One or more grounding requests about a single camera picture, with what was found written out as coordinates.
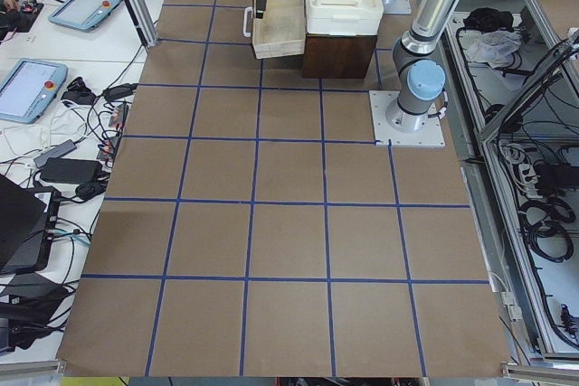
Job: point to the wooden drawer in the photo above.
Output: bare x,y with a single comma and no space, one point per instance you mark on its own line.
281,31

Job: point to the white plastic tray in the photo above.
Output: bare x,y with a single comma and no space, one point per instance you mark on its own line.
344,17

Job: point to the dark wooden cabinet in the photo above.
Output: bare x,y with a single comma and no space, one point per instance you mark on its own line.
337,57

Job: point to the blue teach pendant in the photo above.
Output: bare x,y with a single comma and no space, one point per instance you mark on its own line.
83,15
29,89

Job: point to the black power adapter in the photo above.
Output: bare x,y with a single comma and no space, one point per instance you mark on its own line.
70,171

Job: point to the black laptop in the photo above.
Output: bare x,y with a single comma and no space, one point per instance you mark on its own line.
28,217

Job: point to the white drawer handle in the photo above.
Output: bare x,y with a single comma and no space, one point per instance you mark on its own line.
247,22

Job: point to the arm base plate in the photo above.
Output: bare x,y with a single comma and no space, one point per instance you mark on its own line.
394,127

